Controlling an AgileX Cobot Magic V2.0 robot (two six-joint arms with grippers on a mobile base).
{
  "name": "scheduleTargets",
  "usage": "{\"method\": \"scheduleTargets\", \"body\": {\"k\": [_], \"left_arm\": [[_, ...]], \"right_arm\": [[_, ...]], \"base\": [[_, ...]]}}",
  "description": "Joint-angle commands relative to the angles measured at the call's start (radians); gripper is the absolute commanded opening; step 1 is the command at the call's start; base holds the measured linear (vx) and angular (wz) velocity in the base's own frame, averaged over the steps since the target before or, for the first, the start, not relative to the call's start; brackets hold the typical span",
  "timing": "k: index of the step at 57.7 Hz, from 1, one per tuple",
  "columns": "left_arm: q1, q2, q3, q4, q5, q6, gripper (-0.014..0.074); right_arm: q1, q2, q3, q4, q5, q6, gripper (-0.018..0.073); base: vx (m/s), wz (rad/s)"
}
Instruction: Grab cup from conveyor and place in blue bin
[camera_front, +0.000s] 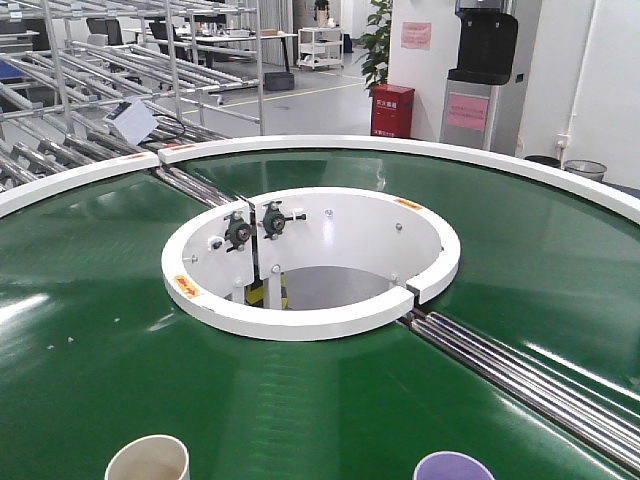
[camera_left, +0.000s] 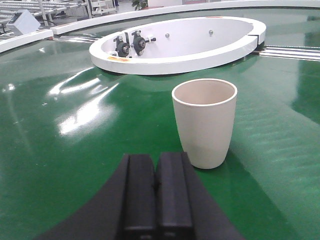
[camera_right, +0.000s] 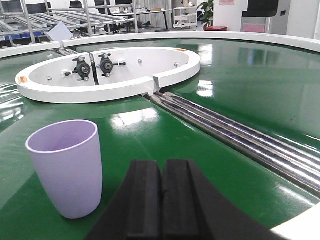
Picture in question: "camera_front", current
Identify beige plastic cup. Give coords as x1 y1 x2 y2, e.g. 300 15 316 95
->
104 434 190 480

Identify left green bearing block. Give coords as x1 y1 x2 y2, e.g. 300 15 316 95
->
224 211 252 252

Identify white utility cart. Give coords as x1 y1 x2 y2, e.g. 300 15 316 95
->
296 27 343 70

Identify metal roller rack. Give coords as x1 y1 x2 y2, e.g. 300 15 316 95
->
1 1 264 191

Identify white control box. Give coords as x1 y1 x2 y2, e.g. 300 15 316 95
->
104 98 158 145

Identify steel transfer rollers right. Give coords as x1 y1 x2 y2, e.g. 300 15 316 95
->
398 308 639 476

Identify steel transfer rollers left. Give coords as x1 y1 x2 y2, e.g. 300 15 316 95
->
153 167 238 208

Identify right green bearing block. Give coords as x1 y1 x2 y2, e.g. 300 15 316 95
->
262 200 307 240

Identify white outer conveyor rim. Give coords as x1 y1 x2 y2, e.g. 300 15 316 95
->
1 135 639 223

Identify red fire extinguisher cabinet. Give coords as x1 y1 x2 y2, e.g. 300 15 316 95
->
371 84 415 139

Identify green potted plant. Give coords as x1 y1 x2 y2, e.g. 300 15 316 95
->
360 0 393 96

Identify white inner conveyor ring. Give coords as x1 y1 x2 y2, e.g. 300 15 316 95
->
160 186 462 343

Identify purple plastic cup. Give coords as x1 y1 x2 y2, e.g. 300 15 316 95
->
412 451 494 480

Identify black water dispenser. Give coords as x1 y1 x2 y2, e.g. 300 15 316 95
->
440 1 518 150

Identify steel transfer rollers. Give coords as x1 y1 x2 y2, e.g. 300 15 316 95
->
398 308 639 476
153 167 238 208

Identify grey waste bin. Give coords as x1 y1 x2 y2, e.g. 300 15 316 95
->
563 159 607 182

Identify green bearing block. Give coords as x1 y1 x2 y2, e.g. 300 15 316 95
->
262 200 307 240
224 211 252 252

